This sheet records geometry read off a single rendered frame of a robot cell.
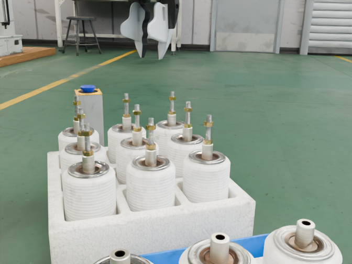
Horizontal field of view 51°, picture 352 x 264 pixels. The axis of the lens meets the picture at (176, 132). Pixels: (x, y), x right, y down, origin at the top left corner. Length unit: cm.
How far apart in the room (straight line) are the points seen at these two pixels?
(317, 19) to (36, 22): 412
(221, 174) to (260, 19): 500
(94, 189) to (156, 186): 11
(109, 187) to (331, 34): 528
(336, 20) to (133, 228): 530
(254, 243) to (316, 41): 510
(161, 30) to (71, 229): 37
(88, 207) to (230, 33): 509
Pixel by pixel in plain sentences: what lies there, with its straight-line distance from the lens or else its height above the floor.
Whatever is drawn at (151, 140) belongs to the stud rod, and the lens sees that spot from 71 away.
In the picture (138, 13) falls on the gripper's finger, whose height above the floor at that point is 53.
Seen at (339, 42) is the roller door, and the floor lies 19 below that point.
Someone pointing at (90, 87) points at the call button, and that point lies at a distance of 106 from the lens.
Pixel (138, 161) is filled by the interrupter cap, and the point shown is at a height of 25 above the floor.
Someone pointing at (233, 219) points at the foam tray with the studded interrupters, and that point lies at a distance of 76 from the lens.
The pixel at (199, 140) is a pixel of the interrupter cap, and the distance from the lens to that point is 86.
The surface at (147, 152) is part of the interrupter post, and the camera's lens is 71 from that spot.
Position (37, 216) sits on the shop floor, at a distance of 110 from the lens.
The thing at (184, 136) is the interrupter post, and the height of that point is 26.
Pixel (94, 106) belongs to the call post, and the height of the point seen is 28.
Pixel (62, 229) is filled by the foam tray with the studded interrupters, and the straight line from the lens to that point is 67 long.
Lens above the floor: 53
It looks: 18 degrees down
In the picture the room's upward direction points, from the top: 1 degrees clockwise
